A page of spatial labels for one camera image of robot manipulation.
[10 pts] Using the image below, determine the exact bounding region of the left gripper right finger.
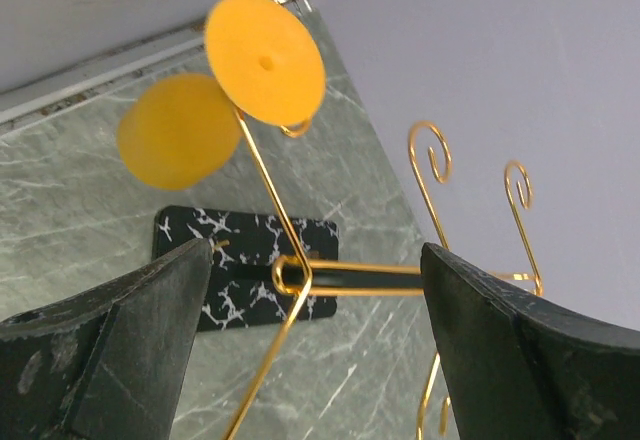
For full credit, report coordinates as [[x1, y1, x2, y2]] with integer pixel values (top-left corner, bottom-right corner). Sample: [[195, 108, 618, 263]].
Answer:
[[421, 243, 639, 439]]

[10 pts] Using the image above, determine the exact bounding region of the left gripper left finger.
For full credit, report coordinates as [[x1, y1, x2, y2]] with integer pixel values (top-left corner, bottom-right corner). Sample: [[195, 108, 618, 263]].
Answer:
[[1, 240, 212, 439]]

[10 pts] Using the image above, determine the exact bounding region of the yellow wine glass front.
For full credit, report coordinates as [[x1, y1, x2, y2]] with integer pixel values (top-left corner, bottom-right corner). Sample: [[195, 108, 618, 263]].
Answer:
[[116, 0, 326, 190]]

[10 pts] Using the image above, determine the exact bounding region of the gold wire glass rack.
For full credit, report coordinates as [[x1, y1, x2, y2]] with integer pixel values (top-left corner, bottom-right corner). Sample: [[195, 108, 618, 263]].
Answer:
[[223, 112, 544, 439]]

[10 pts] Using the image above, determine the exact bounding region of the aluminium mounting rail frame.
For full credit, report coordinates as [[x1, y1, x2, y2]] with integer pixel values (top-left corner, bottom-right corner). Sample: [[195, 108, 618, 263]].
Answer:
[[1, 0, 291, 135]]

